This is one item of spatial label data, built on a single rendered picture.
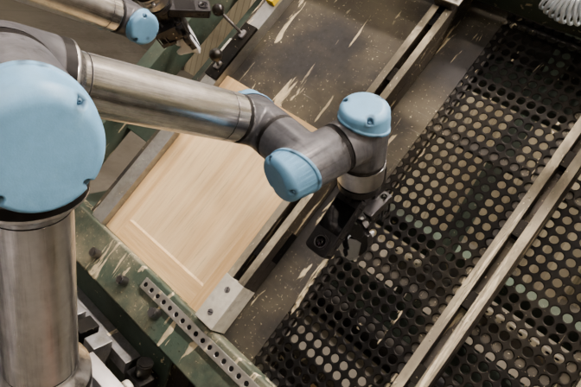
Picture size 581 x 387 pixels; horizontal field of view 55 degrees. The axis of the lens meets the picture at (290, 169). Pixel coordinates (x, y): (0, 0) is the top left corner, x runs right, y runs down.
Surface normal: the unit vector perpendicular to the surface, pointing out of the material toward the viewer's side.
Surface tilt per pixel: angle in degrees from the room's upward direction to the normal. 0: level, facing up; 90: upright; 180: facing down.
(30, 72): 6
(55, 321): 89
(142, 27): 90
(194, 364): 52
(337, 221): 60
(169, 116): 95
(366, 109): 27
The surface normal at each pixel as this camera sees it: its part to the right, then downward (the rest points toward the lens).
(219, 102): 0.71, -0.26
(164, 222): -0.33, -0.39
